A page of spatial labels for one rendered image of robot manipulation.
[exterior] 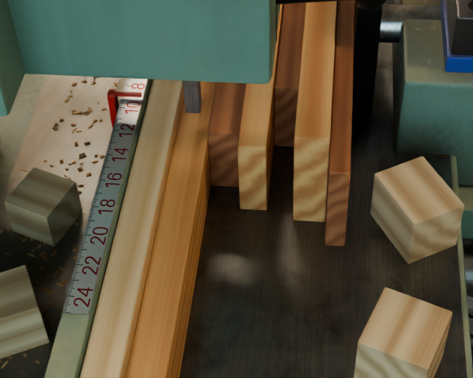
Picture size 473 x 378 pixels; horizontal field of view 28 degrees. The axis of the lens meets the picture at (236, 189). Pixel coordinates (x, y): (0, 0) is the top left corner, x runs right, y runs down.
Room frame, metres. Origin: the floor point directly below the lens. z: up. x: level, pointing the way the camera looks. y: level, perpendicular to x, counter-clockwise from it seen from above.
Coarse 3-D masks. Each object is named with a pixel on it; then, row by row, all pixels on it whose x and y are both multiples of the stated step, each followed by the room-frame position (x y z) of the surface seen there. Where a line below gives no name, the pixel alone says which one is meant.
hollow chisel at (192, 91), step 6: (186, 84) 0.42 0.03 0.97; (192, 84) 0.42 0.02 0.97; (198, 84) 0.42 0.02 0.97; (186, 90) 0.42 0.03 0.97; (192, 90) 0.42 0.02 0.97; (198, 90) 0.42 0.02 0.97; (186, 96) 0.42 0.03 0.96; (192, 96) 0.42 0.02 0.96; (198, 96) 0.42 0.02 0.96; (186, 102) 0.42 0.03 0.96; (192, 102) 0.42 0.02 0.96; (198, 102) 0.42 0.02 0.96; (186, 108) 0.42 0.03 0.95; (192, 108) 0.42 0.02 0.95; (198, 108) 0.42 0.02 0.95
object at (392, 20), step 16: (368, 16) 0.46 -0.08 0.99; (384, 16) 0.49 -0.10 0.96; (400, 16) 0.49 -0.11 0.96; (416, 16) 0.49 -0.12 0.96; (432, 16) 0.49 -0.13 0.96; (368, 32) 0.46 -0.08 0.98; (384, 32) 0.49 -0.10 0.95; (368, 48) 0.46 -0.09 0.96; (368, 64) 0.46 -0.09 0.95; (368, 80) 0.46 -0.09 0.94; (368, 96) 0.46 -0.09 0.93; (352, 112) 0.46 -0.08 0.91; (368, 112) 0.46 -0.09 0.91
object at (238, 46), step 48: (48, 0) 0.40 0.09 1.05; (96, 0) 0.40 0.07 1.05; (144, 0) 0.39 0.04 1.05; (192, 0) 0.39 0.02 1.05; (240, 0) 0.39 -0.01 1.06; (48, 48) 0.40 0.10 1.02; (96, 48) 0.40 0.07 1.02; (144, 48) 0.39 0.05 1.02; (192, 48) 0.39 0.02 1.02; (240, 48) 0.39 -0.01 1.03
